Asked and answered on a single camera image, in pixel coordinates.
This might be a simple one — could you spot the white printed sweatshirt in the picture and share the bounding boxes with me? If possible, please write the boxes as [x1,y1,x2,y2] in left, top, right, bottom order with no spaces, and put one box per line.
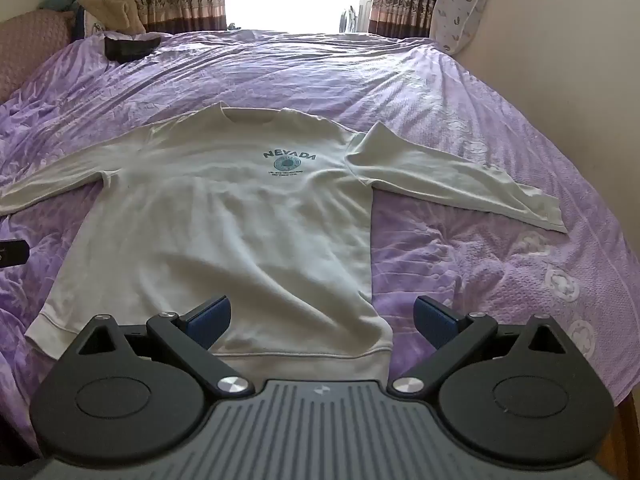
[0,101,568,386]

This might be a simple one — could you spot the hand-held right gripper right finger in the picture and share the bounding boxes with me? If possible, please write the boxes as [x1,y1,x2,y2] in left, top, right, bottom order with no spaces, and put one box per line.
[387,295,576,401]

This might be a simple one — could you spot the white patterned pillow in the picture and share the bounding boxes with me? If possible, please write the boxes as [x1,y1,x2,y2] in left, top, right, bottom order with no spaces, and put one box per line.
[430,0,487,56]

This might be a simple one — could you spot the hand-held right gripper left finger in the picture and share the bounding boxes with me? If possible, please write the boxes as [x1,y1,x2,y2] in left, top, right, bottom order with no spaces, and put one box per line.
[75,296,256,401]

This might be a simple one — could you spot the pink quilted blanket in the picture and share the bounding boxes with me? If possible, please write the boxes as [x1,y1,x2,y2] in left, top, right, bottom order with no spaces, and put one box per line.
[0,10,76,103]

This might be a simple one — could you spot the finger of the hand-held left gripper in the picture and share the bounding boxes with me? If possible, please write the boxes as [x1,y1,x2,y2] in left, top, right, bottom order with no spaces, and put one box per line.
[0,241,29,268]

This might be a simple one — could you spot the black pouch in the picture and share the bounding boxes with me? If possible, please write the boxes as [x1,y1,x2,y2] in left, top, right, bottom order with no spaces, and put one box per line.
[104,32,162,63]

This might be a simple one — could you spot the purple bedspread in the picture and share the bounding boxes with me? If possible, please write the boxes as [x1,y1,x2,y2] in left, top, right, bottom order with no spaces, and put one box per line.
[0,29,640,458]

